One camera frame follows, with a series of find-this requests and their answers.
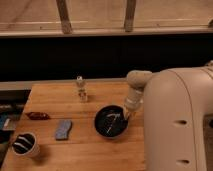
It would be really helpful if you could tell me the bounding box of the white paper cup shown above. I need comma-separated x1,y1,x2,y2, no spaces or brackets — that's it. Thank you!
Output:
12,132,40,158

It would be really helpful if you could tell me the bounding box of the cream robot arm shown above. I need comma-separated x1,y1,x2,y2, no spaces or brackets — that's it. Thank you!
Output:
125,66,213,171

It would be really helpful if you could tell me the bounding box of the clear plastic bottle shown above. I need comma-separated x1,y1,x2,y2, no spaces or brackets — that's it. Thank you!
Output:
76,76,88,102

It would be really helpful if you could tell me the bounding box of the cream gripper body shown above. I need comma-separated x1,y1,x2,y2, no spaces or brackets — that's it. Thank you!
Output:
124,88,143,112

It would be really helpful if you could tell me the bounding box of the left wooden post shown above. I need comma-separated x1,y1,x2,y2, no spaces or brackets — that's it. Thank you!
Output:
56,0,72,34

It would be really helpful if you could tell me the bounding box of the wooden post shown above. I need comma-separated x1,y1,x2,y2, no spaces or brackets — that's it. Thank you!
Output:
56,0,72,34
124,0,137,32

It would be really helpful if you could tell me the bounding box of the right wooden post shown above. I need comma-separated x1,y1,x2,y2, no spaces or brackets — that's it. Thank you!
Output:
124,0,137,32

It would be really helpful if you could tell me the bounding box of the black ceramic bowl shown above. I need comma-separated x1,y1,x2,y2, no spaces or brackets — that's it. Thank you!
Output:
94,105,128,138

